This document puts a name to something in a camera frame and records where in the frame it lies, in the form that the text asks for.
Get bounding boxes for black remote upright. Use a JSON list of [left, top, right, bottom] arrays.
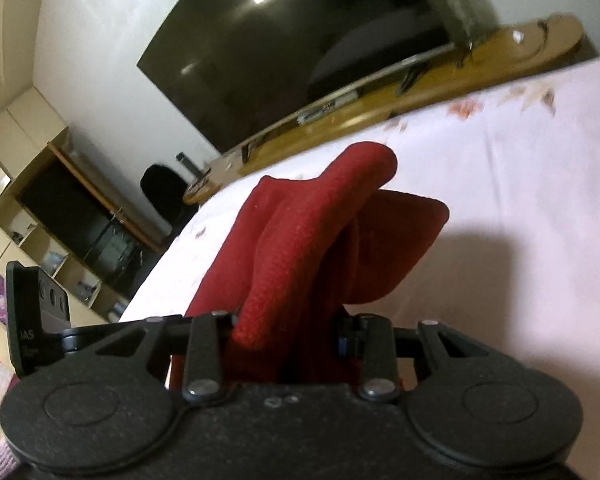
[[176, 152, 204, 178]]

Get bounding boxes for wooden tv stand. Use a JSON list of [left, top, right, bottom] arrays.
[[184, 14, 585, 205]]

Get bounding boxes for small white object on stand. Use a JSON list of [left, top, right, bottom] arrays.
[[512, 29, 524, 44]]

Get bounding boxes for large black flat television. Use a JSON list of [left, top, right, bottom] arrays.
[[138, 0, 451, 152]]

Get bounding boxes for pink floral bed sheet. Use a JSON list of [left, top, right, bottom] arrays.
[[116, 52, 600, 480]]

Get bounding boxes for red beaded sweater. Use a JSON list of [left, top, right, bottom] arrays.
[[186, 142, 449, 385]]

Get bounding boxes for cream wall cabinet shelves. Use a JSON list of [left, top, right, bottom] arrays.
[[0, 88, 166, 325]]

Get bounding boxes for clear glass cylinder vase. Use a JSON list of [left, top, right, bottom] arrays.
[[436, 0, 484, 50]]

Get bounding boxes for black chair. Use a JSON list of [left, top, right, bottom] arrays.
[[140, 164, 198, 235]]

